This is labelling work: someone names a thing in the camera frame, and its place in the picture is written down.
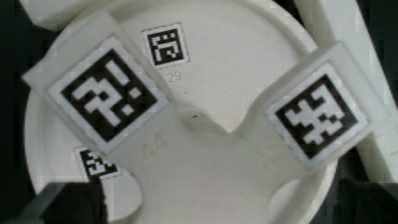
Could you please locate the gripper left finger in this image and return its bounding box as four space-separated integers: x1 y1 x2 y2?
10 181 108 224

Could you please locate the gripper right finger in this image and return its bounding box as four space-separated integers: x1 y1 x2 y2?
331 179 398 224

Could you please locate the white cross table base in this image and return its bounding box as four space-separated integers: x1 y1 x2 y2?
21 11 398 224

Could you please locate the white round table top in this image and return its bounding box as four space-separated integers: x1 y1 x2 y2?
24 0 335 224

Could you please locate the white right fence bar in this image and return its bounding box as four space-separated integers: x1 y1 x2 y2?
292 0 398 183

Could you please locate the white fence bar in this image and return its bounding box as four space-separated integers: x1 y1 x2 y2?
292 0 398 183
17 0 113 31

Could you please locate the white front fence bar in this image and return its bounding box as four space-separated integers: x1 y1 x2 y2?
17 0 113 31

